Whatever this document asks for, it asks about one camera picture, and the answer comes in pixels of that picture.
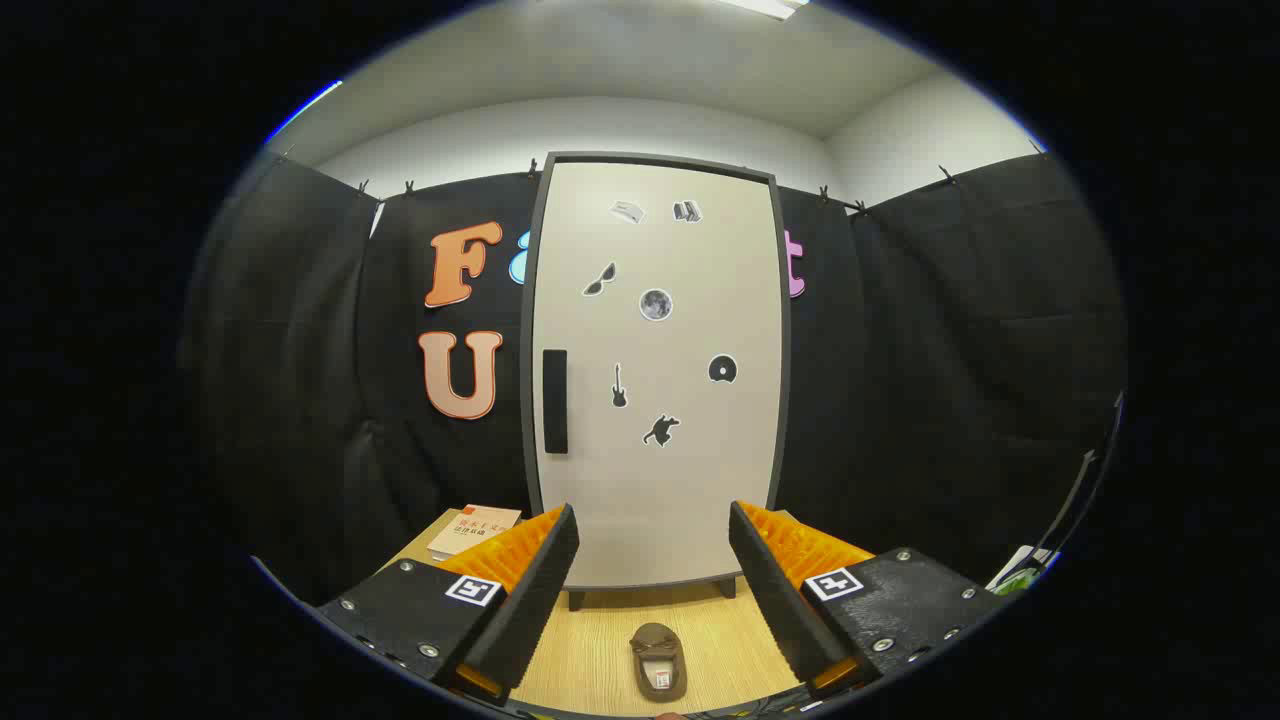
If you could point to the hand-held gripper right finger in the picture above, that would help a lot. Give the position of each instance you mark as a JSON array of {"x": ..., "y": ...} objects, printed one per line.
[{"x": 775, "y": 600}]

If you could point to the white shoe cabinet door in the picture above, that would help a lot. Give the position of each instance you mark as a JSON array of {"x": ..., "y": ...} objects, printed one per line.
[{"x": 660, "y": 480}]

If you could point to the brown fuzzy slipper shoe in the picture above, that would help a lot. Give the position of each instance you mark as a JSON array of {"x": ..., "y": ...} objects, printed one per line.
[{"x": 657, "y": 660}]

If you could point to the ceiling light panel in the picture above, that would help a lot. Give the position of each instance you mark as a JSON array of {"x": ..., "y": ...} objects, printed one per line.
[
  {"x": 305, "y": 108},
  {"x": 765, "y": 6}
]

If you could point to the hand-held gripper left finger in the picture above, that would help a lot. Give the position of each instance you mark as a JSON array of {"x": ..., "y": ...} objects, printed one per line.
[{"x": 530, "y": 610}]

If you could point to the white and green item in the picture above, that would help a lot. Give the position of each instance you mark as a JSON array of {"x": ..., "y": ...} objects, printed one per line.
[{"x": 1015, "y": 570}]

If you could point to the dark grey shoe cabinet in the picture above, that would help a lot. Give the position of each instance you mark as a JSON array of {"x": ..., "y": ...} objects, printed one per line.
[{"x": 528, "y": 400}]

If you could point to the black backdrop cloth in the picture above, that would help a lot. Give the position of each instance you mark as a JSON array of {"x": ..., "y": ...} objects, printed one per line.
[{"x": 300, "y": 350}]

